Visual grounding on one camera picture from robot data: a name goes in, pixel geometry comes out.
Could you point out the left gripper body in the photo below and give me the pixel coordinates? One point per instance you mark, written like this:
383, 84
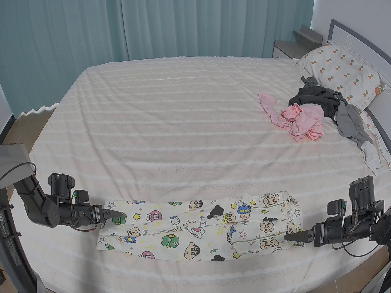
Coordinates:
85, 215

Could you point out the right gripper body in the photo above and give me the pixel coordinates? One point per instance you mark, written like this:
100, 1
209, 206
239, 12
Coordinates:
331, 230

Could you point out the white printed pyjama garment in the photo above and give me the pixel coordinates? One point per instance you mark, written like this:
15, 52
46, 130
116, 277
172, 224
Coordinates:
183, 230

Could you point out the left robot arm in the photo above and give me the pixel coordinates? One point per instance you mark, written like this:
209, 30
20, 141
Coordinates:
36, 206

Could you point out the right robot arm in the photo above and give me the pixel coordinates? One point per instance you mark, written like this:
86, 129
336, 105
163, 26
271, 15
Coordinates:
371, 218

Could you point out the pile of clothes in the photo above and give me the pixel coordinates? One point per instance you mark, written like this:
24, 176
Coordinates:
348, 124

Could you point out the bed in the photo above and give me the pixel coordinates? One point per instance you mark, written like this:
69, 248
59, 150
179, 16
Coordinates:
183, 133

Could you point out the pink garment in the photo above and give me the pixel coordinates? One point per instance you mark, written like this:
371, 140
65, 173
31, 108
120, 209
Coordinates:
302, 124

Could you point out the white printed pillow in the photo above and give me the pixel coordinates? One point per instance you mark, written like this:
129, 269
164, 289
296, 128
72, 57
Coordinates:
342, 69

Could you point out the grey white bedside table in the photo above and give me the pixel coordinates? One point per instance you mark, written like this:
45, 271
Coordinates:
287, 49

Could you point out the blue-green curtain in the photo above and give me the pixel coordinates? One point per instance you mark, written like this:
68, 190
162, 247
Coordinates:
183, 17

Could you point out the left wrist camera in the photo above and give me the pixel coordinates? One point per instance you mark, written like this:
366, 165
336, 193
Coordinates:
81, 196

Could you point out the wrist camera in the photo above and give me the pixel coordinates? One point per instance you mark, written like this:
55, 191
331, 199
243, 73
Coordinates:
81, 196
335, 208

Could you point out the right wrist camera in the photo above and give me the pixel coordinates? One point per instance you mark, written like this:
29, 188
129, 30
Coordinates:
335, 208

